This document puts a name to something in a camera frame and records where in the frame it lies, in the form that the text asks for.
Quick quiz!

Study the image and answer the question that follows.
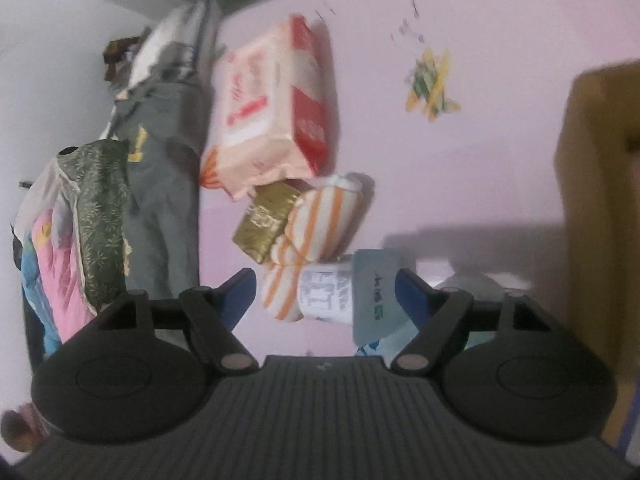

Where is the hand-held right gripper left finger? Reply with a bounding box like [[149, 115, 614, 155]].
[[70, 267, 258, 373]]

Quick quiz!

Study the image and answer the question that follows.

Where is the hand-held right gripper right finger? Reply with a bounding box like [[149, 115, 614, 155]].
[[390, 267, 576, 373]]

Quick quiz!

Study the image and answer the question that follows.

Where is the gold tissue packet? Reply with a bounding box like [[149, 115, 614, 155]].
[[232, 181, 303, 265]]

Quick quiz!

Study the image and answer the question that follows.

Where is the orange striped cloth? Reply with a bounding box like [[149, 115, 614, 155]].
[[260, 172, 376, 322]]

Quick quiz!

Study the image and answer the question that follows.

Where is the brown cardboard box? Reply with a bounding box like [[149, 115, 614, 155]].
[[552, 60, 640, 461]]

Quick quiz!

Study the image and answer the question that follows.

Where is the person's left hand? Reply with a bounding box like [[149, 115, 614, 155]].
[[0, 405, 46, 453]]

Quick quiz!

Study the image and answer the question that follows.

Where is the green leaf print pillow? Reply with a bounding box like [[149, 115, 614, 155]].
[[55, 139, 133, 311]]

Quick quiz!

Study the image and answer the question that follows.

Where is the pink wet wipes packet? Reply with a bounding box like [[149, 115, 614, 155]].
[[200, 15, 341, 201]]

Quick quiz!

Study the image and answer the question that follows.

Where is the pink blue quilt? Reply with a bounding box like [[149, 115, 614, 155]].
[[20, 207, 98, 356]]

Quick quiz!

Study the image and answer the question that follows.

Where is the brown box with clutter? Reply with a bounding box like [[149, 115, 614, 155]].
[[102, 35, 146, 81]]

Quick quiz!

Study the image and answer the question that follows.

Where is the white pillow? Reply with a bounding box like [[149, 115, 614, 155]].
[[125, 7, 201, 93]]

